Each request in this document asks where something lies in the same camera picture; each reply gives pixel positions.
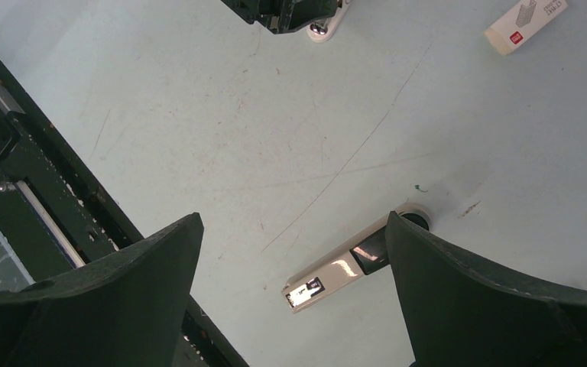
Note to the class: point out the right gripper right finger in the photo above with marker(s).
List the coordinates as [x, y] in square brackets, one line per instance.
[461, 309]

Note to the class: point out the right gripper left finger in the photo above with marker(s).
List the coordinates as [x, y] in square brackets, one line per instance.
[125, 309]

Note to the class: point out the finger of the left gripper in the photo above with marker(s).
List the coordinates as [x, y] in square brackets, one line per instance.
[283, 16]

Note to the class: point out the pink stapler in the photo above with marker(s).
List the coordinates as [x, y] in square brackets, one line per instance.
[322, 30]

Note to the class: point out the beige black long stapler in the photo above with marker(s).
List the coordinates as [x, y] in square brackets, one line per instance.
[361, 255]

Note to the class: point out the closed white staple box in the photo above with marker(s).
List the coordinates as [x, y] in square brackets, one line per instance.
[521, 23]

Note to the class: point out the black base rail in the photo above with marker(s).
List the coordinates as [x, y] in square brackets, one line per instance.
[55, 216]

